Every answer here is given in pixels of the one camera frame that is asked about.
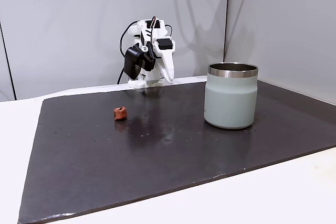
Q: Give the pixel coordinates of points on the red-brown cube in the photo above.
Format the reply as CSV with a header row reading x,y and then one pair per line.
x,y
120,113

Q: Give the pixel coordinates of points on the pale green steel-rimmed cup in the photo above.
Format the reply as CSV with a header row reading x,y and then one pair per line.
x,y
230,103

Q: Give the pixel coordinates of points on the black table mat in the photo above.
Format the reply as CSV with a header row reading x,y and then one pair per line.
x,y
157,155

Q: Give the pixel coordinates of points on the black camera box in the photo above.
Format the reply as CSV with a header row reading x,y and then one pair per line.
x,y
134,61

